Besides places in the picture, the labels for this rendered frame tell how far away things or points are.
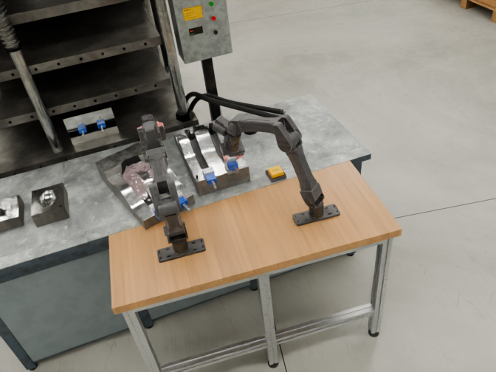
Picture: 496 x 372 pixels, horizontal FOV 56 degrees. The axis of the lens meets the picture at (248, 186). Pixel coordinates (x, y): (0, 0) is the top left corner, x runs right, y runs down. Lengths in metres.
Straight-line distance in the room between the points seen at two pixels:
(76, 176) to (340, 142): 1.39
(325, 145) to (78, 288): 1.43
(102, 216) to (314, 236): 0.98
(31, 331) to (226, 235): 1.16
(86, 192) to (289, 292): 1.26
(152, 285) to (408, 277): 1.59
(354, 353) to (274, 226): 0.89
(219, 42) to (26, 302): 1.73
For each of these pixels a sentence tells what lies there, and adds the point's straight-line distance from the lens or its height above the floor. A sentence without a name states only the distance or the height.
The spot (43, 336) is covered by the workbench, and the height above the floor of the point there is 0.23.
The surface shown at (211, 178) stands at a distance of 2.15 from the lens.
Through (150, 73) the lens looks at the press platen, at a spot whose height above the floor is 1.04.
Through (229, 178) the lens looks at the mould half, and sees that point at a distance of 2.21.
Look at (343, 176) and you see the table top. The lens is 2.27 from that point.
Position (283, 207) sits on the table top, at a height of 0.80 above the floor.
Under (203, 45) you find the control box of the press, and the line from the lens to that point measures 2.83.
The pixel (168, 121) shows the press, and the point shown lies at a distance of 2.87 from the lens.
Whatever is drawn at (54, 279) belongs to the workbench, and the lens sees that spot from 2.40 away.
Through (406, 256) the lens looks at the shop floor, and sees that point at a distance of 3.02.
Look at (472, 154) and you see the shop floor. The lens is 3.92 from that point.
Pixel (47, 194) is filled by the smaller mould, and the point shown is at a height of 0.86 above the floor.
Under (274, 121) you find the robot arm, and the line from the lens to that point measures 1.85.
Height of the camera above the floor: 2.22
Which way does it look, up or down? 39 degrees down
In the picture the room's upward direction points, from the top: 7 degrees counter-clockwise
